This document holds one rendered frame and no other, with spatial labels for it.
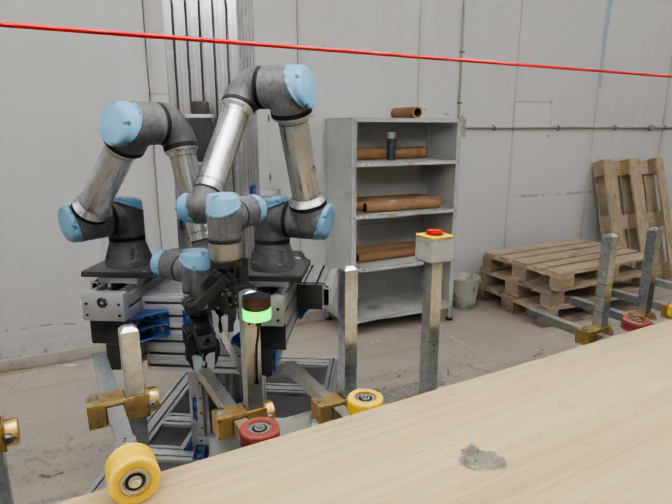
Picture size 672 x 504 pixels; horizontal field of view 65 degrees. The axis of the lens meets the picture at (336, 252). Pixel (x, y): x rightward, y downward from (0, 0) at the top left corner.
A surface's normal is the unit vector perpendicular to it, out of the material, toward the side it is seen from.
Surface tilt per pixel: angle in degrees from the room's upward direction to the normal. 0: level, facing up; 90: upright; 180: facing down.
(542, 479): 0
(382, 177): 90
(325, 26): 90
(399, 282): 90
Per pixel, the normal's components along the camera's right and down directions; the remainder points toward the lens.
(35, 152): 0.43, 0.21
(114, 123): -0.50, 0.11
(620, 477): 0.00, -0.97
